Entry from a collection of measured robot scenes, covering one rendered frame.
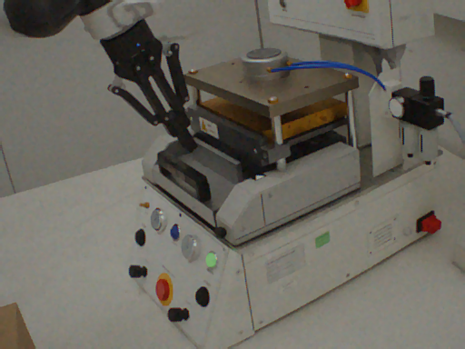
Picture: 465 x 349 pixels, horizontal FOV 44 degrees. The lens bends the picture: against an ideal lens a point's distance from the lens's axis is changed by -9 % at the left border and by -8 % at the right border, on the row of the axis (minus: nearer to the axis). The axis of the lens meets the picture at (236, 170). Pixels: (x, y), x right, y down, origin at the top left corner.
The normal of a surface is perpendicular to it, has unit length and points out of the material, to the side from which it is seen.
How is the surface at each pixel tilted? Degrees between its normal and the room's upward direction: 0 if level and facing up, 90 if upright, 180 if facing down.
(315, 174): 90
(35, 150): 90
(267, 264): 90
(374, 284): 0
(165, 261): 65
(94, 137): 90
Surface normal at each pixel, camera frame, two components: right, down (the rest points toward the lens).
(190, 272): -0.82, -0.07
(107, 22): 0.07, 0.59
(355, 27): -0.84, 0.33
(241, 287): 0.53, 0.30
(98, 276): -0.13, -0.89
